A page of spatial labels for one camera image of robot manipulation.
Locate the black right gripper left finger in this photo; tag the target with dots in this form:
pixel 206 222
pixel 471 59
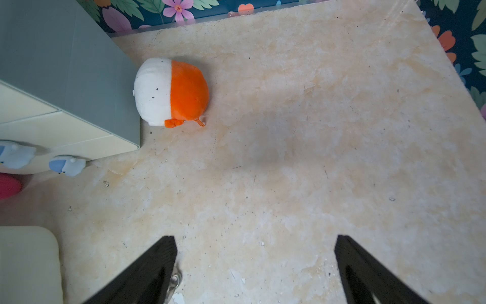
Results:
pixel 147 280

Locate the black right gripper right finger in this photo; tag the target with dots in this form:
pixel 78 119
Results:
pixel 365 279

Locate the white storage tray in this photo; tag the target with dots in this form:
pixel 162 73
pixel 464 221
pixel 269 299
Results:
pixel 30 266

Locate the pale blue drawer box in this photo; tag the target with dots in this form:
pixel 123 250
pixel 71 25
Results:
pixel 66 87

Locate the blue white drawer knob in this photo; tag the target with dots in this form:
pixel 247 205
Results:
pixel 67 165

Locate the pink white plush toy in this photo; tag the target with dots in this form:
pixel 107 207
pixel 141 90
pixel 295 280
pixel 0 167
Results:
pixel 9 186

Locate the orange white plush ball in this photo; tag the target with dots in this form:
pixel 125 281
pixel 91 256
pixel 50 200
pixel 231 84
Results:
pixel 169 93

